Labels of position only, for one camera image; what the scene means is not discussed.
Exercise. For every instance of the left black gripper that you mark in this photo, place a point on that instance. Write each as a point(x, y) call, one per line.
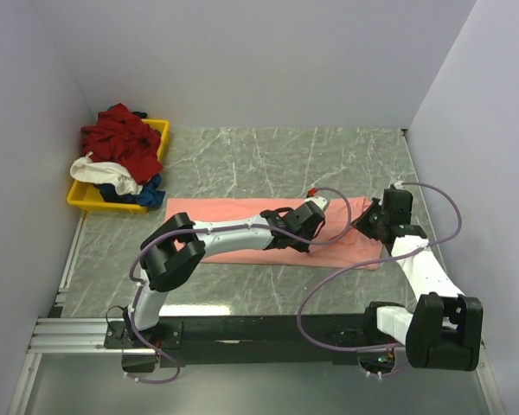
point(304, 246)

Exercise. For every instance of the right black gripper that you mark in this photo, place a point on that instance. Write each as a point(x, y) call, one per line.
point(362, 222)

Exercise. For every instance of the pink t shirt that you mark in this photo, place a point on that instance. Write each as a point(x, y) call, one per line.
point(352, 248)

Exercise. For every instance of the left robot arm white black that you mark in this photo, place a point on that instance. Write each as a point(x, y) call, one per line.
point(171, 254)

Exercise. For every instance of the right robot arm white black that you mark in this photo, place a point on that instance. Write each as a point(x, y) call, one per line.
point(444, 331)

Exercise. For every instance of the black base beam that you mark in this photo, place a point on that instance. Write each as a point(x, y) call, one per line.
point(202, 340)

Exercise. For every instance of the blue t shirt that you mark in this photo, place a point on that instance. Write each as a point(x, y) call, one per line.
point(149, 197)

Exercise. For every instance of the white t shirt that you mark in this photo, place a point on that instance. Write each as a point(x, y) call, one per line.
point(84, 169)

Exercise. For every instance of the red t shirt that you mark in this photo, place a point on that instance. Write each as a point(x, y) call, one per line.
point(121, 137)

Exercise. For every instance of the yellow plastic bin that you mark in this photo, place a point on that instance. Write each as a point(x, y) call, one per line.
point(86, 196)

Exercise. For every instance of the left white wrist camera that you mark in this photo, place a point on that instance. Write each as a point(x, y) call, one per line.
point(321, 202)

